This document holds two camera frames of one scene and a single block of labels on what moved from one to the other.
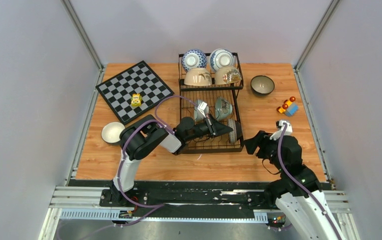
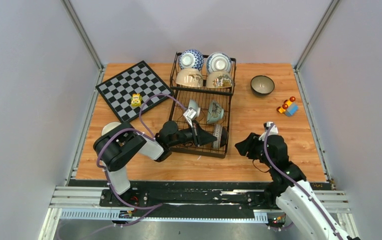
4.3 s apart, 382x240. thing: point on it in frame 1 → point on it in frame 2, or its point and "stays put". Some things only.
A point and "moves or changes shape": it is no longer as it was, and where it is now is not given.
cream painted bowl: x=226 y=75 → x=219 y=79
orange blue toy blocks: x=289 y=108 stays put
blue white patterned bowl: x=236 y=133 → x=221 y=133
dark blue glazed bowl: x=262 y=85 stays put
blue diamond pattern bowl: x=194 y=58 stays put
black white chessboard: x=140 y=79 stays put
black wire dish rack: x=209 y=83 moves or changes shape
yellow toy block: x=136 y=100 stays put
